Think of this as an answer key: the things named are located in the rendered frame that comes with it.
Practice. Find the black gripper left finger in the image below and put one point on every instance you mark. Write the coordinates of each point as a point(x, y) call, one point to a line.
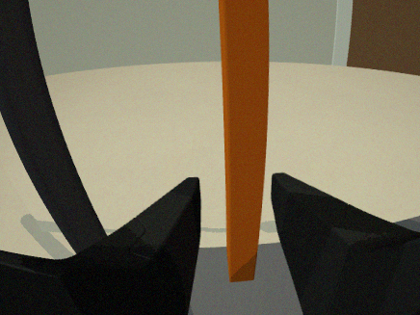
point(146, 267)

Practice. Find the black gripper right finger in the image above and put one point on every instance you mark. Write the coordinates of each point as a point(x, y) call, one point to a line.
point(343, 260)

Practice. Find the orange bar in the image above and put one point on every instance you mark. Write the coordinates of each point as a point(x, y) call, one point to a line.
point(245, 82)

